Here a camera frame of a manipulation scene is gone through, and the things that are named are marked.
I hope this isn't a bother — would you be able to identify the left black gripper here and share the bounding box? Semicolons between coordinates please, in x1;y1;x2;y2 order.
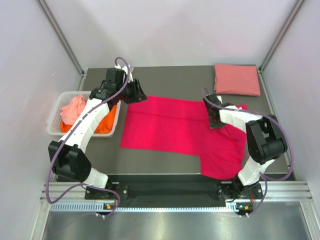
116;78;148;105

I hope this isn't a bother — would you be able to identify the magenta t shirt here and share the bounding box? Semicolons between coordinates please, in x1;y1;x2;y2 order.
120;96;247;180

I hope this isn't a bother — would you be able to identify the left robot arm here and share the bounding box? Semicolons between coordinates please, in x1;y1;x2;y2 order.
48;65;148;199

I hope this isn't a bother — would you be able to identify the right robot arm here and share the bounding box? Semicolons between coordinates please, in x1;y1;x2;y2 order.
203;94;288;198

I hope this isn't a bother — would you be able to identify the folded salmon pink t shirt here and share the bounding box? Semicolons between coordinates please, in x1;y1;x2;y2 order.
214;64;261;97

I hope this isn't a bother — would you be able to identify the orange t shirt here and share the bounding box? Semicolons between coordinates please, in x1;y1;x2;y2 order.
60;105;117;134

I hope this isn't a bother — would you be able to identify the light pink t shirt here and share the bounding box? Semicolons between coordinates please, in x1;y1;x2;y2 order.
60;94;87;125

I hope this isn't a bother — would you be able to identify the white plastic basket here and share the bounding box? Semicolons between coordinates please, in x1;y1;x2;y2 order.
46;91;122;138

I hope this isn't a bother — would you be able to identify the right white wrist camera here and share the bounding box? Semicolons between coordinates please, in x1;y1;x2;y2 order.
216;95;223;103

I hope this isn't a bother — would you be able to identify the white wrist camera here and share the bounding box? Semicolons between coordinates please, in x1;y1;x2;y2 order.
216;95;223;103
114;64;134;82

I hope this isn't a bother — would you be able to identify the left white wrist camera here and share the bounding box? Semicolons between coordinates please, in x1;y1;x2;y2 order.
114;64;134;82

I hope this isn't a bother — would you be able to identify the slotted cable duct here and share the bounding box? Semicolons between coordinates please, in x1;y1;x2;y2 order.
50;202;251;213

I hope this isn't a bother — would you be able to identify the left aluminium frame rail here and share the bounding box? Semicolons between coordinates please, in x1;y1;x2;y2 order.
36;0;85;76

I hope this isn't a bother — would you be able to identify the aluminium frame rail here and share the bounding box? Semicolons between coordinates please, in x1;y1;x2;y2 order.
36;0;85;76
258;0;307;73

